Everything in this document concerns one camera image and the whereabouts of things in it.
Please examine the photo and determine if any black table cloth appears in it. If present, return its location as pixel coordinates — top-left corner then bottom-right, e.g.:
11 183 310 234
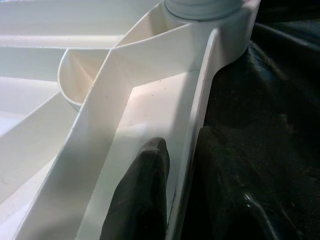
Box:
174 0 320 240

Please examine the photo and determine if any white plastic table top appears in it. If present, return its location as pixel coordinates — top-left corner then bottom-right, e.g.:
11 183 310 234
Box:
0 0 261 240

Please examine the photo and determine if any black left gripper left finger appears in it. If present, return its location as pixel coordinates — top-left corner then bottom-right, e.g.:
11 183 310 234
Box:
99 136 171 240

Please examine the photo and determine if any white plastic table leg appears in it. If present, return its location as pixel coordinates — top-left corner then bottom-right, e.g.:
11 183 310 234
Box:
163 0 245 20

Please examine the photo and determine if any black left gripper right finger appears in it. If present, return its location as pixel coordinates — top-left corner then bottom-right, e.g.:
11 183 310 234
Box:
183 125 287 240

